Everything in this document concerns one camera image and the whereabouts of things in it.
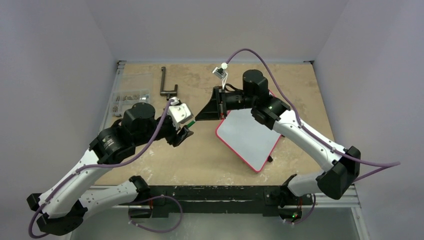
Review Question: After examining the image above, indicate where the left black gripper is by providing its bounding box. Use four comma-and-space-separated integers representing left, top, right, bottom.
134, 104, 194, 147

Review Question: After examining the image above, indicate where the pink framed whiteboard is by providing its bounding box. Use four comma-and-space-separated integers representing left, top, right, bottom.
215, 109, 282, 173

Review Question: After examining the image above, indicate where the white green whiteboard marker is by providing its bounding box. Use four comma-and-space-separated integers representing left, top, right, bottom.
186, 120, 196, 129

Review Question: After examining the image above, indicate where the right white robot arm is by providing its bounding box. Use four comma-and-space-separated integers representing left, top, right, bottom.
195, 69, 361, 204

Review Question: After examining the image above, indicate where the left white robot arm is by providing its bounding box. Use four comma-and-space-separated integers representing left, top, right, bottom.
27, 97, 193, 239

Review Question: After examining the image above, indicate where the clear plastic screw box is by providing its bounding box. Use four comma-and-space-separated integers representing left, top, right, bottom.
109, 73, 153, 117

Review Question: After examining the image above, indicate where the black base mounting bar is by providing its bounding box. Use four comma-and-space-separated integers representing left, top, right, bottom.
117, 184, 314, 220

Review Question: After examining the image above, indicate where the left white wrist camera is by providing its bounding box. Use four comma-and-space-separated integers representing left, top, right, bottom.
166, 96, 193, 130

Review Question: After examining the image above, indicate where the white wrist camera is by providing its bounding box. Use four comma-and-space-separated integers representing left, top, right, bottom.
212, 62, 229, 90
166, 96, 193, 130

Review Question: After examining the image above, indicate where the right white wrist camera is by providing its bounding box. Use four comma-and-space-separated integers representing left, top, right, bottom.
212, 62, 229, 90

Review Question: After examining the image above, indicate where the dark metal bracket tool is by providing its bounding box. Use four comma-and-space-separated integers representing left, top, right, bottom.
159, 66, 179, 100

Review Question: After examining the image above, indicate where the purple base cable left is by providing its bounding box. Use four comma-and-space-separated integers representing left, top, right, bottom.
128, 194, 184, 233

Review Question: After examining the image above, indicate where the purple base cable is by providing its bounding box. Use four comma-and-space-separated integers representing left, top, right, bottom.
128, 194, 184, 233
282, 198, 318, 226

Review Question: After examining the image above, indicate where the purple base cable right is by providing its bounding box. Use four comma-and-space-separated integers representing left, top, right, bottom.
282, 198, 318, 226

